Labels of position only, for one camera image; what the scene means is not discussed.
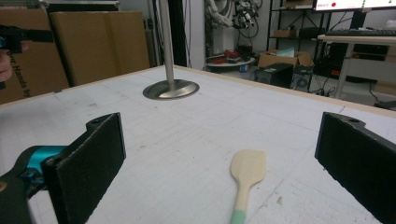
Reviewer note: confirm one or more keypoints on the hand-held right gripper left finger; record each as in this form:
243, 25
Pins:
84, 168

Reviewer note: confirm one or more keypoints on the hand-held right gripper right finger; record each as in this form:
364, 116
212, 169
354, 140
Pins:
358, 158

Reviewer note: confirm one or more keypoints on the printed brown cardboard box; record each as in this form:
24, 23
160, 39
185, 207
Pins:
28, 62

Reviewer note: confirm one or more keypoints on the large brown cardboard box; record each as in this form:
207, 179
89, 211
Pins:
102, 43

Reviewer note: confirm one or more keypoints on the white desk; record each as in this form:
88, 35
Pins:
355, 53

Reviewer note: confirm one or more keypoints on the black computer tower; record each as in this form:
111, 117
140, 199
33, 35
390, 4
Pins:
275, 74

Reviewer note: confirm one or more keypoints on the metal stand pole with base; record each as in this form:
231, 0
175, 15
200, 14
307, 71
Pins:
169, 77

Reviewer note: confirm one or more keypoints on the open cardboard box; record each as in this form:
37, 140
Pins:
285, 57

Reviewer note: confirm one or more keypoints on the black keyboard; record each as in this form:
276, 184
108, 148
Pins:
361, 32

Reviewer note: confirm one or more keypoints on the black metal shelf rack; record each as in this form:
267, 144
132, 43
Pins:
289, 25

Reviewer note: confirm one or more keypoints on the computer monitor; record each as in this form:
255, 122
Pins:
355, 6

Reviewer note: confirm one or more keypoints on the white round low table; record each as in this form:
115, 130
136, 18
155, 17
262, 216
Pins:
229, 64

